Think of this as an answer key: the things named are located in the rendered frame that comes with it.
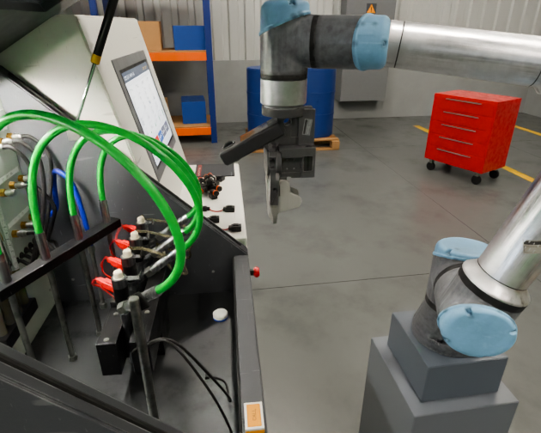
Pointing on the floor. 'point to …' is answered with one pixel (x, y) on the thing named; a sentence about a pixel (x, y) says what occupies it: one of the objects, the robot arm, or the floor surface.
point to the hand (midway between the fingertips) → (270, 216)
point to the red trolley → (471, 131)
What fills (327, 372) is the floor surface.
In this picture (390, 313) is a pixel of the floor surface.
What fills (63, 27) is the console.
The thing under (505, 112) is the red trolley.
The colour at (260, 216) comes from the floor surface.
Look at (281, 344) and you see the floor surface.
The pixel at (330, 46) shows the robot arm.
